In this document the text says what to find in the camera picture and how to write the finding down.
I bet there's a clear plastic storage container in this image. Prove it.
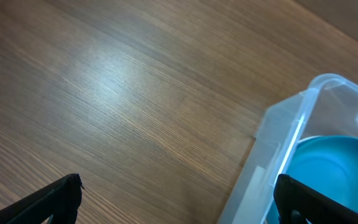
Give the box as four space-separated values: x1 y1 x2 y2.
219 73 358 223

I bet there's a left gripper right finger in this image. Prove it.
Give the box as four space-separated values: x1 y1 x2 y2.
273 174 358 224

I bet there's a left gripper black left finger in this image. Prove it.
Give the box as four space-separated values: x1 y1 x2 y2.
0 174 83 224

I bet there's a white label in container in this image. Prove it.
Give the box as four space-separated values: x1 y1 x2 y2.
233 166 265 224

